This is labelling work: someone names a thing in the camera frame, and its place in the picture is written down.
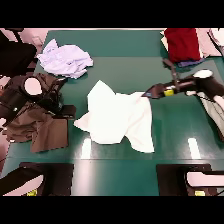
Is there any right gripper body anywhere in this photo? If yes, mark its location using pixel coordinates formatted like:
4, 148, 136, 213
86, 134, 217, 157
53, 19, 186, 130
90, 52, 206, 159
141, 82, 177, 101

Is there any white T-shirt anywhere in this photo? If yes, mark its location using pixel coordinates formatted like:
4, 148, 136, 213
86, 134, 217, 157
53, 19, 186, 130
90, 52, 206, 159
73, 79, 156, 154

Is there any blue garment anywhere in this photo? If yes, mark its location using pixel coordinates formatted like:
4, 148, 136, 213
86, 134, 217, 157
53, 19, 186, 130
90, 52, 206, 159
176, 57, 206, 68

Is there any red garment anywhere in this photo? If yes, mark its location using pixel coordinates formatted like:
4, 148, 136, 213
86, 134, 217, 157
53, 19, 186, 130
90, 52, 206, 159
163, 28, 202, 64

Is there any pale pink garment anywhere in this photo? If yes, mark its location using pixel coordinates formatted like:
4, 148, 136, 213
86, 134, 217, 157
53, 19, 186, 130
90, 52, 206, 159
195, 28, 224, 58

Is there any lavender shirt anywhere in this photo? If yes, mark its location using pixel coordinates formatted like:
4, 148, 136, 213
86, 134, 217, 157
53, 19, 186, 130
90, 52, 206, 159
36, 38, 95, 80

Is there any brown garment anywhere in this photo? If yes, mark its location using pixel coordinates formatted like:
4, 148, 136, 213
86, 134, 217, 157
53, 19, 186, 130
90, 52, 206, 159
1, 73, 70, 154

